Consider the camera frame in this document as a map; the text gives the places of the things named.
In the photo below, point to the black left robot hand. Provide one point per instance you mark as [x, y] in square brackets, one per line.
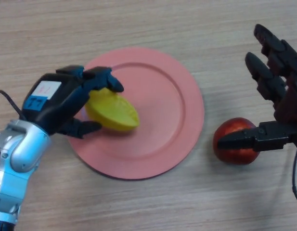
[64, 96]

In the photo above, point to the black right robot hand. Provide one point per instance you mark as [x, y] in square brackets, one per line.
[290, 108]

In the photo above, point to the yellow starfruit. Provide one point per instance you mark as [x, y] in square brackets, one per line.
[114, 113]

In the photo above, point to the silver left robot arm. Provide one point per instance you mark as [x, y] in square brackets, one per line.
[18, 163]

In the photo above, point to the pink round plate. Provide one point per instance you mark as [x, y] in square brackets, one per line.
[160, 115]

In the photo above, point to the red apple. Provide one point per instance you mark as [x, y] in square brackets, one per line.
[235, 156]

